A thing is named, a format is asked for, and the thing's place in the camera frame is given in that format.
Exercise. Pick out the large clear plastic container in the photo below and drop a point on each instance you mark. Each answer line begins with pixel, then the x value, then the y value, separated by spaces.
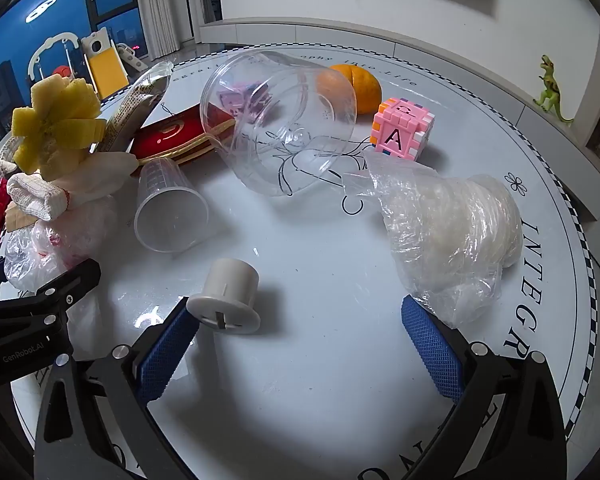
pixel 280 125

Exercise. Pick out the white children's swing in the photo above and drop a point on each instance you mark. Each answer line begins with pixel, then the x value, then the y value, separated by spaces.
pixel 55 50

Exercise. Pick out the clear plastic bag red print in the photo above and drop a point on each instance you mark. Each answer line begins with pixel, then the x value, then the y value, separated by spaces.
pixel 55 245

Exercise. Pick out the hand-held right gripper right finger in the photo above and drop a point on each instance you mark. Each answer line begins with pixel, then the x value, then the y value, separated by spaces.
pixel 432 355

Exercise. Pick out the window curtain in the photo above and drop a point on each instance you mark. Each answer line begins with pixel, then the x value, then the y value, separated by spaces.
pixel 180 5

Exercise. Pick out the clear measuring cup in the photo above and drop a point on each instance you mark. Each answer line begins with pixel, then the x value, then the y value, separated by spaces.
pixel 167 210

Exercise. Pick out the pink letter block cube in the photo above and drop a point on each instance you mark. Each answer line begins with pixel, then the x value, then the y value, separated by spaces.
pixel 397 132

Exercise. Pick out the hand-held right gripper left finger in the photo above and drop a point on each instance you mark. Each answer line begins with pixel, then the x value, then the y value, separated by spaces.
pixel 165 355

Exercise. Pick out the orange fruit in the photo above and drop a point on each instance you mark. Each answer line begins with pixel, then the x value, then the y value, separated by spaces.
pixel 362 87

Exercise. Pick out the white tissue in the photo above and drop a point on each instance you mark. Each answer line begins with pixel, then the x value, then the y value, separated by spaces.
pixel 100 172

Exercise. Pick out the grey plastic cap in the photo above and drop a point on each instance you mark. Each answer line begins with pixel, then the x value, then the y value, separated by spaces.
pixel 227 292

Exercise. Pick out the white plastic bag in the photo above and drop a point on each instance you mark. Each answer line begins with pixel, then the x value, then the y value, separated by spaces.
pixel 445 230

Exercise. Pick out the yellow children's slide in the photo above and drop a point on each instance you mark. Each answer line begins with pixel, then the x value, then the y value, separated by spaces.
pixel 107 67

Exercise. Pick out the silver printed snack wrapper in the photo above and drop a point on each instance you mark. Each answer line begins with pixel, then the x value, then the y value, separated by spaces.
pixel 132 102

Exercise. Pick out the purple block toy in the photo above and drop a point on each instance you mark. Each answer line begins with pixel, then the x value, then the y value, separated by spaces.
pixel 240 100

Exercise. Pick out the red pouch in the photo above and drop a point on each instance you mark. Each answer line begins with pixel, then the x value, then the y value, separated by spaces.
pixel 175 132

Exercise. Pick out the yellow foam flower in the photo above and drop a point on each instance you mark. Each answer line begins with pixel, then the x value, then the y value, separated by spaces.
pixel 55 125

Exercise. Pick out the green dinosaur toy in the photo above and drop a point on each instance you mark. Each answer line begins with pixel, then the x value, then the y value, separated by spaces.
pixel 550 90

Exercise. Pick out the white waffle cloth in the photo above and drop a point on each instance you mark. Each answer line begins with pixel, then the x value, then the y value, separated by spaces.
pixel 35 195

